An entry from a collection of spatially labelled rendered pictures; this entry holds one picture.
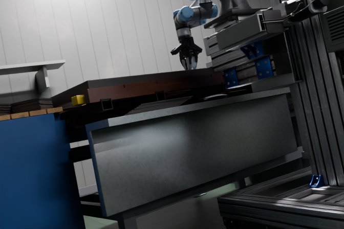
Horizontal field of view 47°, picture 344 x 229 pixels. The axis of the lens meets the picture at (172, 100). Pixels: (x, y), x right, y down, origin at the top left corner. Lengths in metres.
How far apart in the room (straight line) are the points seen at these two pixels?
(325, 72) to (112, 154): 0.93
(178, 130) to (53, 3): 3.33
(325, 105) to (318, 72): 0.14
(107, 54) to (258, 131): 3.02
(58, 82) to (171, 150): 3.01
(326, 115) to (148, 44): 3.71
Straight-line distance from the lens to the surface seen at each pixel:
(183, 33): 2.25
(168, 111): 1.65
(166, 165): 1.82
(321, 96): 1.75
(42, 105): 1.93
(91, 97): 1.71
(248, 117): 2.21
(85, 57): 4.84
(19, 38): 4.74
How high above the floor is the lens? 0.63
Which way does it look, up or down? 3 degrees up
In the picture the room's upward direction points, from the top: 11 degrees counter-clockwise
